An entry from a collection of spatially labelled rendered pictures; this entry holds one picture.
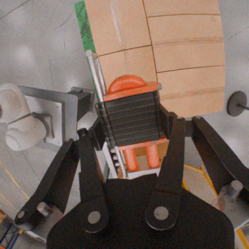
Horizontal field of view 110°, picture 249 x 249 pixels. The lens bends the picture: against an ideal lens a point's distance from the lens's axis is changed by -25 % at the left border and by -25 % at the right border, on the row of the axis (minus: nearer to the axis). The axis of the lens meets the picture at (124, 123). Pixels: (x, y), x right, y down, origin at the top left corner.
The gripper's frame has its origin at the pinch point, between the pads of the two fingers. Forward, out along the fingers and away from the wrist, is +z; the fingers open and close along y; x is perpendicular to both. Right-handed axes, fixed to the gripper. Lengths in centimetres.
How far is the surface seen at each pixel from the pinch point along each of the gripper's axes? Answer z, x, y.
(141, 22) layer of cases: 73, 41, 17
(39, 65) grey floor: 128, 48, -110
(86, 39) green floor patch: 128, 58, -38
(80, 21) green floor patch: 128, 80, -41
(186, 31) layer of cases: 74, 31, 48
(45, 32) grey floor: 128, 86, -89
